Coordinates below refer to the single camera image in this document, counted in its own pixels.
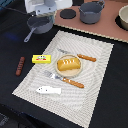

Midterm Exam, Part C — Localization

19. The fork with orange handle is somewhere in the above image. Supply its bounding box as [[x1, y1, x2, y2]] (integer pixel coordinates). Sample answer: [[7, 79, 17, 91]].
[[43, 71, 84, 88]]

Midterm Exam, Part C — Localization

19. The beige bowl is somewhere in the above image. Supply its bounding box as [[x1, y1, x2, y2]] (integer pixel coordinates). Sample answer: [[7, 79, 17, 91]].
[[119, 5, 128, 30]]

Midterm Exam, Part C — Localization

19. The round wooden plate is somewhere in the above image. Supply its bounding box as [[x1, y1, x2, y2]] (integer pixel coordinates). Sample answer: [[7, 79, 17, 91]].
[[55, 54, 82, 77]]

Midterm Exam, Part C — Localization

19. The golden bread loaf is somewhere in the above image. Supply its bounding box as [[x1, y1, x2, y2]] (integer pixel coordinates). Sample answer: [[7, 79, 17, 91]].
[[57, 58, 81, 71]]

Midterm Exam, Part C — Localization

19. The pink toy stove board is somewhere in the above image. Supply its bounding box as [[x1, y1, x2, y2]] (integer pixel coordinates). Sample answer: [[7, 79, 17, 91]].
[[55, 1, 128, 43]]

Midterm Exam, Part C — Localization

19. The brown sausage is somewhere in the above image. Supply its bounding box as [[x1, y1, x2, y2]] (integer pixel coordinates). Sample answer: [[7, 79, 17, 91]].
[[15, 57, 25, 76]]

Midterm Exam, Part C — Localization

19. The white toy fish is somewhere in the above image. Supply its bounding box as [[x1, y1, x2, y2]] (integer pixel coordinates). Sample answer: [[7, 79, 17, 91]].
[[36, 86, 61, 95]]

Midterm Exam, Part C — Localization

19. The black burner disc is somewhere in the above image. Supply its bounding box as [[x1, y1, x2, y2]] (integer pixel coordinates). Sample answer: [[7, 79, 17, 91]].
[[60, 9, 76, 19]]

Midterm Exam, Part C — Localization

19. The yellow butter box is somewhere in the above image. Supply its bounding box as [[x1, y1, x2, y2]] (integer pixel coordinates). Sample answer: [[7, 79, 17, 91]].
[[32, 55, 51, 63]]

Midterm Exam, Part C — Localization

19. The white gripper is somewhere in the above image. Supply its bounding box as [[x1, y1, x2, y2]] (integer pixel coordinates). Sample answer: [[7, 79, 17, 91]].
[[25, 0, 73, 16]]

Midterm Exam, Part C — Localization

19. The woven beige placemat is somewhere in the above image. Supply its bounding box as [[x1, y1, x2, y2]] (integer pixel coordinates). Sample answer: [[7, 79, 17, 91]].
[[13, 31, 113, 128]]

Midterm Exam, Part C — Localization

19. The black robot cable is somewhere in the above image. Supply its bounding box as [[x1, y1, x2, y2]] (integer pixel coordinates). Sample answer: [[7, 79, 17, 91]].
[[0, 5, 31, 16]]

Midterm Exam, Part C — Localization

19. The grey cooking pot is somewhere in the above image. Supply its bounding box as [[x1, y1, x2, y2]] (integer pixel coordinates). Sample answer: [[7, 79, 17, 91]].
[[79, 0, 105, 24]]

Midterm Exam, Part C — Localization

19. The knife with orange handle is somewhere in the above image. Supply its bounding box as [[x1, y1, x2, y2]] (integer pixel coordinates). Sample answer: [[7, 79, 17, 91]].
[[57, 48, 97, 62]]

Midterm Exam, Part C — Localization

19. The grey saucepan with handle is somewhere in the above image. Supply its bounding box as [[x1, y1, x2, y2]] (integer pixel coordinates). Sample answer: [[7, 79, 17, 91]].
[[24, 16, 53, 42]]

